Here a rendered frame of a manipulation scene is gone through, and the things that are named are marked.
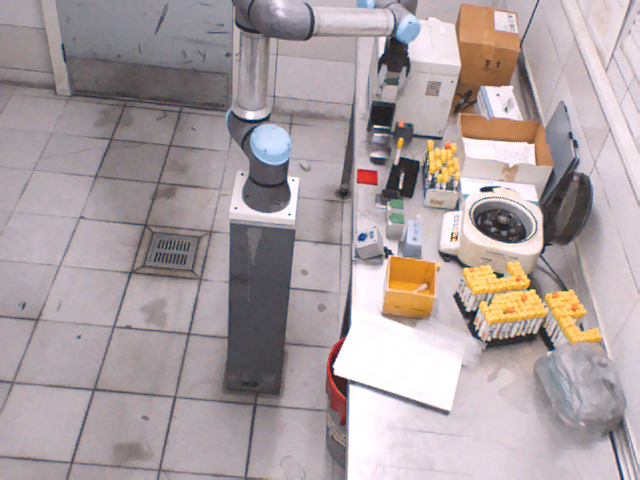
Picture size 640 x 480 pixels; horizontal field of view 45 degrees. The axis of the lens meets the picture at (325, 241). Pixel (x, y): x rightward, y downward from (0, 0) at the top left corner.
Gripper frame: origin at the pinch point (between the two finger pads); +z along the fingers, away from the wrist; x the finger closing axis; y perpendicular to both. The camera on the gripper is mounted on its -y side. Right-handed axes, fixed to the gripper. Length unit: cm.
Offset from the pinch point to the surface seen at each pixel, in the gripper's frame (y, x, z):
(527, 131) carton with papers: 5, -49, 14
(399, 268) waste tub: -62, -6, 19
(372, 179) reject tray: -17.8, 1.8, 24.5
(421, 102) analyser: 9.5, -12.4, 10.6
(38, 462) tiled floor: -83, 103, 112
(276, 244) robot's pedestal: -45, 30, 32
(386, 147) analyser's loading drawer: -7.0, -1.9, 18.9
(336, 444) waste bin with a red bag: -71, 2, 99
